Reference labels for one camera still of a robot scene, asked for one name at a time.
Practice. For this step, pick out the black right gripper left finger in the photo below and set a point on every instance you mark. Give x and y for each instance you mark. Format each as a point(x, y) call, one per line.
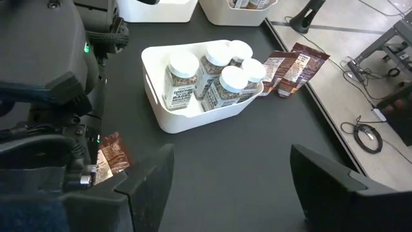
point(151, 193)

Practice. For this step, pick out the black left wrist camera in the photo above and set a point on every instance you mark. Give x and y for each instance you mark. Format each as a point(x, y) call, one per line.
point(77, 180)

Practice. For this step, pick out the cup of tea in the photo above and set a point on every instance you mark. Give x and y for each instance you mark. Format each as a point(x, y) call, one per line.
point(248, 4)

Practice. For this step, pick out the grey metal table frame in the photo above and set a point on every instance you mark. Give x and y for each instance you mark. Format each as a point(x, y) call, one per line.
point(386, 35)

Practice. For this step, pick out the orange brown seasoning packet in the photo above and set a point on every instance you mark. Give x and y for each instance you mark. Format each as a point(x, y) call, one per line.
point(302, 69)
point(273, 69)
point(114, 154)

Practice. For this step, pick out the white plastic bin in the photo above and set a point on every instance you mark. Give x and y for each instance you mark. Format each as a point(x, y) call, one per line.
point(161, 14)
point(193, 119)
point(225, 17)

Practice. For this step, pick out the bagel seasoning jar white lid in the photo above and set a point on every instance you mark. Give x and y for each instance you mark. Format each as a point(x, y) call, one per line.
point(254, 69)
point(215, 59)
point(180, 87)
point(241, 50)
point(231, 80)

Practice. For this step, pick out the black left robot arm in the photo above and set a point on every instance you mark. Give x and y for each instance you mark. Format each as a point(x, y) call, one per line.
point(42, 42)

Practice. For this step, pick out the white power adapter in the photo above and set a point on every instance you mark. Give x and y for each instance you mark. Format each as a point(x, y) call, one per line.
point(379, 115)

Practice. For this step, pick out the black power strip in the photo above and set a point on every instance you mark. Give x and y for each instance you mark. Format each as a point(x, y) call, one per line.
point(354, 69)

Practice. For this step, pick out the black aluminium table frame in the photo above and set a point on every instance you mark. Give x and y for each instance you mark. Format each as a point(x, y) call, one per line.
point(319, 103)

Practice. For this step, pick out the dark equipment case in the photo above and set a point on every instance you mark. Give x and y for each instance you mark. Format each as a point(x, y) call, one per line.
point(399, 122)

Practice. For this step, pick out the black round stand base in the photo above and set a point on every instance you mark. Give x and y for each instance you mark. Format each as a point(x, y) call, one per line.
point(305, 19)

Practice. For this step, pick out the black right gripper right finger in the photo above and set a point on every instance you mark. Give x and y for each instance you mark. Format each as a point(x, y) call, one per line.
point(322, 199)

